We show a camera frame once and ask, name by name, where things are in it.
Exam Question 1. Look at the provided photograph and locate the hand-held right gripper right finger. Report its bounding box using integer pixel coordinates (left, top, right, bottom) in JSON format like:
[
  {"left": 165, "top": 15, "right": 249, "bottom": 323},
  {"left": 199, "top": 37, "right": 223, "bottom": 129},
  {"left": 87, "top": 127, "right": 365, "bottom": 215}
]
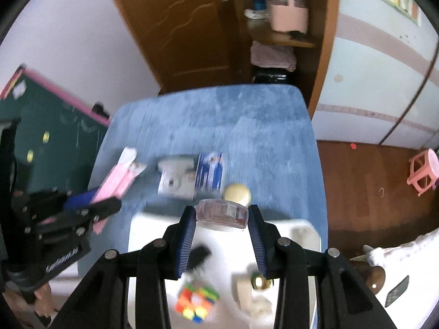
[{"left": 247, "top": 204, "right": 395, "bottom": 329}]

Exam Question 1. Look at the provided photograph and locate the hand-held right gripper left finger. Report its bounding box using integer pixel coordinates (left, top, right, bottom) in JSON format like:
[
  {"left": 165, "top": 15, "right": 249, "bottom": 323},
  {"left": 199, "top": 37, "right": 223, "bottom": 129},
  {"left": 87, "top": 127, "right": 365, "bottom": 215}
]
[{"left": 51, "top": 206, "right": 198, "bottom": 329}]

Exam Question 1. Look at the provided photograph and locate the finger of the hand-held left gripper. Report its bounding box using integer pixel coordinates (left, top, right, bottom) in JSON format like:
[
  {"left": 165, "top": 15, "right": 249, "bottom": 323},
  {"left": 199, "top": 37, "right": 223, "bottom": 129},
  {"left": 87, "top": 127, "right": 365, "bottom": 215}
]
[
  {"left": 63, "top": 189, "right": 101, "bottom": 215},
  {"left": 74, "top": 198, "right": 123, "bottom": 238}
]

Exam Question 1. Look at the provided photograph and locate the black oval case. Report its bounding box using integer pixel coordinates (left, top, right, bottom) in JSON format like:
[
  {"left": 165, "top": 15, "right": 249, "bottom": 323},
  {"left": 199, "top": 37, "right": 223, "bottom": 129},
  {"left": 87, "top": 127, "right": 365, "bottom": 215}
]
[{"left": 187, "top": 244, "right": 211, "bottom": 271}]

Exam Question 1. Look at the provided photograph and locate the pink white clip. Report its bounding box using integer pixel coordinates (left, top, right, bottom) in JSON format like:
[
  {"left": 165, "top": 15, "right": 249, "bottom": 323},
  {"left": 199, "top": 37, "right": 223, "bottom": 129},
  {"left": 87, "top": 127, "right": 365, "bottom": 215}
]
[{"left": 91, "top": 147, "right": 149, "bottom": 235}]

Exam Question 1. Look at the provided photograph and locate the white plastic tray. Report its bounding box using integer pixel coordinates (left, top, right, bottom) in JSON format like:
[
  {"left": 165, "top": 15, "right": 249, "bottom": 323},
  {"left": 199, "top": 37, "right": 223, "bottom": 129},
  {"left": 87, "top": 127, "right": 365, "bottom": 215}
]
[{"left": 128, "top": 211, "right": 323, "bottom": 329}]

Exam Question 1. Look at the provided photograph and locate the small clear plastic box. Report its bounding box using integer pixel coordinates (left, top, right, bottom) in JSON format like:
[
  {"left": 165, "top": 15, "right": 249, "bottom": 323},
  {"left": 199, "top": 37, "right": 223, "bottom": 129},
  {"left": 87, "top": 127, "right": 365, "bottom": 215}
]
[{"left": 194, "top": 199, "right": 249, "bottom": 229}]

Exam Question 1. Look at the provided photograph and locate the beige wooden block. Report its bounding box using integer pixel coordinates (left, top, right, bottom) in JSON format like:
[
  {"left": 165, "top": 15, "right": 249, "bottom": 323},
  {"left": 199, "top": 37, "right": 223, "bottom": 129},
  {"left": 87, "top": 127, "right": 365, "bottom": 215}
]
[{"left": 235, "top": 273, "right": 256, "bottom": 311}]

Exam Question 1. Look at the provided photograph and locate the colourful puzzle cube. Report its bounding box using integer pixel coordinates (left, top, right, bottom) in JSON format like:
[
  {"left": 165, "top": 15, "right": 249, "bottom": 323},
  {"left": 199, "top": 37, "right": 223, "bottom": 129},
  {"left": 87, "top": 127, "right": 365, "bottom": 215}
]
[{"left": 175, "top": 279, "right": 220, "bottom": 324}]

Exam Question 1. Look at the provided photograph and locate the person's left hand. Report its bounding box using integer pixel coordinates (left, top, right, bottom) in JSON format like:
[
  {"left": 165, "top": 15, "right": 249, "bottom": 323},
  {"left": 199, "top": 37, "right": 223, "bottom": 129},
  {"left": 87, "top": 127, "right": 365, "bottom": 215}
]
[{"left": 32, "top": 279, "right": 55, "bottom": 317}]

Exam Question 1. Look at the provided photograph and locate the cream round ball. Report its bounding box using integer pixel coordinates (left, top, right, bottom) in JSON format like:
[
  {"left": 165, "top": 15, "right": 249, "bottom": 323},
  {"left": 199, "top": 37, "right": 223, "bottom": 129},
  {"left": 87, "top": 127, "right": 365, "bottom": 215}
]
[{"left": 223, "top": 183, "right": 252, "bottom": 208}]

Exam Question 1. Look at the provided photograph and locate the blue card box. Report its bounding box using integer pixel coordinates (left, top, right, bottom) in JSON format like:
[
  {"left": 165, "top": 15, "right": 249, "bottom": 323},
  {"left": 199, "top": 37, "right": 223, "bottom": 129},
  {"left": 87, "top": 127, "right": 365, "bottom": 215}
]
[{"left": 195, "top": 151, "right": 227, "bottom": 192}]

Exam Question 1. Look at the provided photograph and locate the blue plush blanket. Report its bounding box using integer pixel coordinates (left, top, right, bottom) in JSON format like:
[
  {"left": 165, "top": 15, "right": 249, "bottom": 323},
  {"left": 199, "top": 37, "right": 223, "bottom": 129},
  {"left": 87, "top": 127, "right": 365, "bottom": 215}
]
[{"left": 77, "top": 84, "right": 328, "bottom": 282}]

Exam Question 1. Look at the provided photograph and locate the dark flat card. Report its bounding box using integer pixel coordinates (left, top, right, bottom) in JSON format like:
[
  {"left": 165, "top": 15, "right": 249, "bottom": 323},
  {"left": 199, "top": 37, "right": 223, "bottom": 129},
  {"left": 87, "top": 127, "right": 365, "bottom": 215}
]
[{"left": 385, "top": 276, "right": 410, "bottom": 308}]

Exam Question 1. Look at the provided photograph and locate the black bag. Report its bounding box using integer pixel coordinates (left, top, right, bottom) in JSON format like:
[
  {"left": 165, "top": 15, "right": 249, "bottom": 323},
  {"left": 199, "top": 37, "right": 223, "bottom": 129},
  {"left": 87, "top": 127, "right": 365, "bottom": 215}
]
[{"left": 253, "top": 67, "right": 289, "bottom": 84}]

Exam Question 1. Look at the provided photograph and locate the pink plastic stool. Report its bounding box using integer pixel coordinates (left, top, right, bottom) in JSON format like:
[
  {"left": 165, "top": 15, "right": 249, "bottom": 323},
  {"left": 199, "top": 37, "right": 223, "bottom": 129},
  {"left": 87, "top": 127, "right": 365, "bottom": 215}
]
[{"left": 407, "top": 148, "right": 439, "bottom": 197}]

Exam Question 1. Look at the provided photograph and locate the pink folded cloth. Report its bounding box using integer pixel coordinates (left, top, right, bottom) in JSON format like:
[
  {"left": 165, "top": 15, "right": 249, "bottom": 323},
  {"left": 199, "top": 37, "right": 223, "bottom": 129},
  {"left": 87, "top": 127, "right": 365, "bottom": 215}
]
[{"left": 250, "top": 40, "right": 297, "bottom": 72}]

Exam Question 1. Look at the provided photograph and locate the brown wooden door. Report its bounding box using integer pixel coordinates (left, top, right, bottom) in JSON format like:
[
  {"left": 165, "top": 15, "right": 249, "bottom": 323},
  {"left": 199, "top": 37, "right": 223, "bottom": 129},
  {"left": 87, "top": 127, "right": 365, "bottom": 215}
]
[{"left": 101, "top": 0, "right": 256, "bottom": 93}]

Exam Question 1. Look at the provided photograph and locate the pale blue striped wardrobe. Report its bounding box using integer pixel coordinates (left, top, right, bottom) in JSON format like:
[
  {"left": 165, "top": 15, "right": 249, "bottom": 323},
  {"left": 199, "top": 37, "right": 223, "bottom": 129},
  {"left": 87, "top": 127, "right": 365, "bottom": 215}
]
[{"left": 310, "top": 0, "right": 439, "bottom": 149}]

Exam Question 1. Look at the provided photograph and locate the wooden shelf cabinet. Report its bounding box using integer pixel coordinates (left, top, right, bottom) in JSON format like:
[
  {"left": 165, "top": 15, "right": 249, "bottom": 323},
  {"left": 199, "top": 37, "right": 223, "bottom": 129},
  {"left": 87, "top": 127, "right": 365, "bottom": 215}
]
[{"left": 226, "top": 0, "right": 340, "bottom": 119}]

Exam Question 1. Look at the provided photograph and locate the pink basket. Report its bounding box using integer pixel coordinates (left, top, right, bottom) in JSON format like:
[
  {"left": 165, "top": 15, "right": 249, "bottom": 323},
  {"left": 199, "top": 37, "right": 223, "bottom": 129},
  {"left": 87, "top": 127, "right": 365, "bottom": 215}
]
[{"left": 268, "top": 0, "right": 309, "bottom": 33}]

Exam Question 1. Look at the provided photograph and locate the white compact camera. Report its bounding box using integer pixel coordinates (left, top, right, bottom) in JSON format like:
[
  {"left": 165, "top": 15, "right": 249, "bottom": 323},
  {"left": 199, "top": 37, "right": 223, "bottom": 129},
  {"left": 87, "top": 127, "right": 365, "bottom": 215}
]
[{"left": 157, "top": 169, "right": 198, "bottom": 200}]

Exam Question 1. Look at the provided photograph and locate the green chalkboard pink frame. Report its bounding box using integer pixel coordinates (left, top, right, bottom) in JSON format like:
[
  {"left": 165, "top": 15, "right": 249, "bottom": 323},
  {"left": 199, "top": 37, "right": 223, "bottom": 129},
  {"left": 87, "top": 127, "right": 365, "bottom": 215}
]
[{"left": 0, "top": 67, "right": 112, "bottom": 196}]

